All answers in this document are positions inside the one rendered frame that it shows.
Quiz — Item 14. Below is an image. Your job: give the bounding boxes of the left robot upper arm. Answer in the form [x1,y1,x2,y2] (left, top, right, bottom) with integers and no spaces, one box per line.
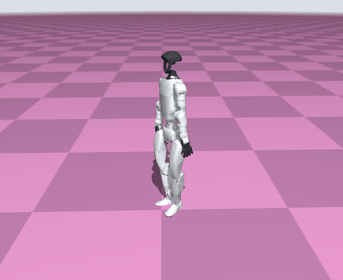
[173,82,187,121]

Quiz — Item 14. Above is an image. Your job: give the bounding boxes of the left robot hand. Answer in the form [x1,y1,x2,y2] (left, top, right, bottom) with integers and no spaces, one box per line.
[181,139,193,157]

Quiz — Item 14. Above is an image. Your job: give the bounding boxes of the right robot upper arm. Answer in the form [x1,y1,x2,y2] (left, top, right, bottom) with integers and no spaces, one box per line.
[156,78,162,110]

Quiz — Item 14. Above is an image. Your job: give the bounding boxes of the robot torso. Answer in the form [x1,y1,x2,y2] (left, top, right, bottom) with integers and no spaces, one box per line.
[159,74,184,143]

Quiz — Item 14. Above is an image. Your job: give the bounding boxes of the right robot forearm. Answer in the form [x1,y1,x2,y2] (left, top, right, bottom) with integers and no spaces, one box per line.
[155,108,163,130]

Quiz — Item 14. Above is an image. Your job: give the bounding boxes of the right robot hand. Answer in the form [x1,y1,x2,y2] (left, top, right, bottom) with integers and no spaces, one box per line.
[155,125,168,144]

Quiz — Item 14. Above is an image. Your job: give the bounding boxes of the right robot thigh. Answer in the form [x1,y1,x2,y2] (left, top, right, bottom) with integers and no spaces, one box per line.
[153,129,171,175]

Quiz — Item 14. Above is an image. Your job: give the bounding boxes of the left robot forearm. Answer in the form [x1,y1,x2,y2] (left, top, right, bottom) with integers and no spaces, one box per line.
[177,113,189,145]

